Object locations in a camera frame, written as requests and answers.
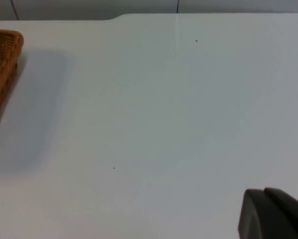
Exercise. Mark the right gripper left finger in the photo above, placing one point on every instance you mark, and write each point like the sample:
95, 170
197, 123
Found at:
260, 219

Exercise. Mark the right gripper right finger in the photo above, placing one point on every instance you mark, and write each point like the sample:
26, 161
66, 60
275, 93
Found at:
293, 216

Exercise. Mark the brown wicker basket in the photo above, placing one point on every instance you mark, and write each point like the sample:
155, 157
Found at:
4, 62

